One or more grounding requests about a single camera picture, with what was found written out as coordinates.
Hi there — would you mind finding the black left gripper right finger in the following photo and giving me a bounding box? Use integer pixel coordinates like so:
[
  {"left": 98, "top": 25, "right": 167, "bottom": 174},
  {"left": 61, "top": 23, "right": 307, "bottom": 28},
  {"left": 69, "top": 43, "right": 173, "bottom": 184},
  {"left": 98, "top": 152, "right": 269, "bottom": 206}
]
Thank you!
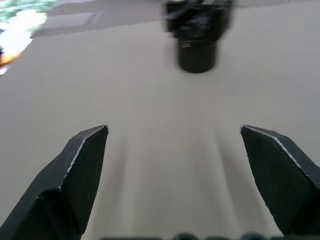
[{"left": 239, "top": 124, "right": 320, "bottom": 236}]

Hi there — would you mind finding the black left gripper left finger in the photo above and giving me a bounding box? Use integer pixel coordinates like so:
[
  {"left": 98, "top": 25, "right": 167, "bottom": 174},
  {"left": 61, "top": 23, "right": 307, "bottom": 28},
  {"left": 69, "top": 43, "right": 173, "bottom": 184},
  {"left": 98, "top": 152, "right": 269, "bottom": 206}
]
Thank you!
[{"left": 0, "top": 124, "right": 110, "bottom": 240}]

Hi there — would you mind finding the black gripper body part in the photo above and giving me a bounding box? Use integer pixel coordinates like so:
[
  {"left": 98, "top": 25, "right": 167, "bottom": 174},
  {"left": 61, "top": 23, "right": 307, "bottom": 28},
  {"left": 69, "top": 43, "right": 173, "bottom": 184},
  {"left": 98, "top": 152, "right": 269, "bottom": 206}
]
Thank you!
[{"left": 162, "top": 0, "right": 235, "bottom": 74}]

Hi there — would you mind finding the white and orange object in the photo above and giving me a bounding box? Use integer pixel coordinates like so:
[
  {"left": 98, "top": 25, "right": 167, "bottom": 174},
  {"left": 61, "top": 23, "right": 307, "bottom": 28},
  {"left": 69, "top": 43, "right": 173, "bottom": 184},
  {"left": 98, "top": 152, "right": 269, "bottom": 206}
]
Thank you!
[{"left": 0, "top": 10, "right": 49, "bottom": 76}]

